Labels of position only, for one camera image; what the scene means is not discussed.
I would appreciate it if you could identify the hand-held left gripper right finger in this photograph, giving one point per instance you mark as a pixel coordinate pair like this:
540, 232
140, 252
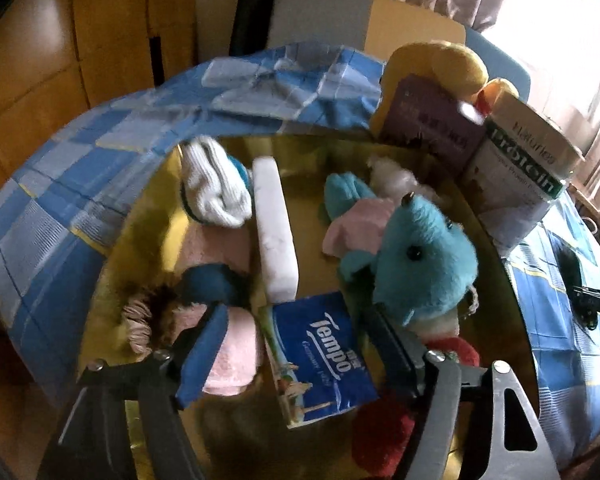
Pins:
392, 355

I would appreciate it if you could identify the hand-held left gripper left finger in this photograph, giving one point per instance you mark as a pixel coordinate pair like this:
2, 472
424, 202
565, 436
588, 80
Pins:
205, 355

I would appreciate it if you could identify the pink towel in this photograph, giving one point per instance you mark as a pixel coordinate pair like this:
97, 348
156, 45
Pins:
230, 365

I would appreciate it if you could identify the brown pink scrunchie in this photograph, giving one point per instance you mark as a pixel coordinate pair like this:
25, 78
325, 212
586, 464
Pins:
140, 320

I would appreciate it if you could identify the blue tissue packet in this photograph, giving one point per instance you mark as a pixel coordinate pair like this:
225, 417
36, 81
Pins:
315, 355

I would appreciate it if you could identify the blue plush toy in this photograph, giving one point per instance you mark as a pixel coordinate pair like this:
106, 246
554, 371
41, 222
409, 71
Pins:
420, 250

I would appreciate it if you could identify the white sponge block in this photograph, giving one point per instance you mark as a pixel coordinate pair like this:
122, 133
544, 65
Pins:
275, 230

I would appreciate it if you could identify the white socks bundle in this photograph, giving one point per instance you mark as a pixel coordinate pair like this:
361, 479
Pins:
215, 185

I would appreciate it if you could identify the golden metal tray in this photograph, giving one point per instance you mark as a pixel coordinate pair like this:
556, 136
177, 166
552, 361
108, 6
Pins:
310, 160

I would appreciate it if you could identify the black hair piece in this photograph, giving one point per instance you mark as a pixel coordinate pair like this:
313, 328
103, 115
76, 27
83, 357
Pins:
570, 270

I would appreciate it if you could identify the dark blue cloth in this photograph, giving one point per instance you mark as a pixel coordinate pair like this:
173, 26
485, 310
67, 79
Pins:
210, 282

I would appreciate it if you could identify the red fuzzy cloth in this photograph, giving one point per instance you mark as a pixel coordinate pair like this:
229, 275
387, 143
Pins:
395, 435

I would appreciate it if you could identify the white metal can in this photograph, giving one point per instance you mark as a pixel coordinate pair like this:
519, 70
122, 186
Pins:
520, 185

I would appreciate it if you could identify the blue checked blanket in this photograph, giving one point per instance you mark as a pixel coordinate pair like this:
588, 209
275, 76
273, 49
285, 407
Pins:
80, 160

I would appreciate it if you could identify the purple cardboard box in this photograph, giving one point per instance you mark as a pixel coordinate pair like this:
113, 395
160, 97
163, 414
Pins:
430, 120

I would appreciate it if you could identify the window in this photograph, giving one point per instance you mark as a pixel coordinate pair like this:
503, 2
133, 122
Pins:
555, 20

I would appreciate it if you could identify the yellow plush toy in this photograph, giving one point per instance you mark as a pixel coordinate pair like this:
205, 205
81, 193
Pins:
445, 60

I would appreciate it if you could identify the blue yellow grey headboard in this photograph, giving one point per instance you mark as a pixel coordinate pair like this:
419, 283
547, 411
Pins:
320, 15

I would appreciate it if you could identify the black rolled mat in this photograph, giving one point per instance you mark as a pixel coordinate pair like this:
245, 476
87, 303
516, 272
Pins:
255, 10

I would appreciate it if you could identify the wooden wardrobe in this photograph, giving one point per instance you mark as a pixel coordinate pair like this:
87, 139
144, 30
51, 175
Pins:
105, 10

